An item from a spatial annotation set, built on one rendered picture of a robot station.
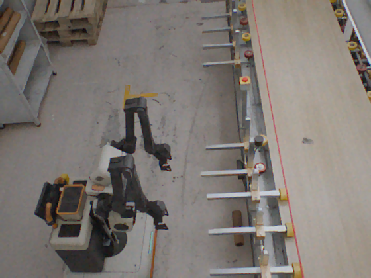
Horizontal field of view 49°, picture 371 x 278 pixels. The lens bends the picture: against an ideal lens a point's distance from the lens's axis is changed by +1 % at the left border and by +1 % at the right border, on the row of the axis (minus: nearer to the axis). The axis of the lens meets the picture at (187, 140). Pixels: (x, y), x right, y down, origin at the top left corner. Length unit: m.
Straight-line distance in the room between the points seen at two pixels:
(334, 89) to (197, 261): 1.78
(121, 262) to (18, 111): 2.18
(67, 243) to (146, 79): 2.62
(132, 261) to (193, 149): 1.39
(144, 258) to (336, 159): 1.60
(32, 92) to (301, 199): 3.41
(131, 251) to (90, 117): 1.90
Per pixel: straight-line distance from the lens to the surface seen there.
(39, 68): 5.36
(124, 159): 2.06
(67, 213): 2.83
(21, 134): 4.83
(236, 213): 3.59
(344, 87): 3.47
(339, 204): 2.77
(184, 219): 3.68
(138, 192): 2.23
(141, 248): 3.30
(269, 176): 3.15
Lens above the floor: 3.21
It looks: 50 degrees down
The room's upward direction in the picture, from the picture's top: 8 degrees counter-clockwise
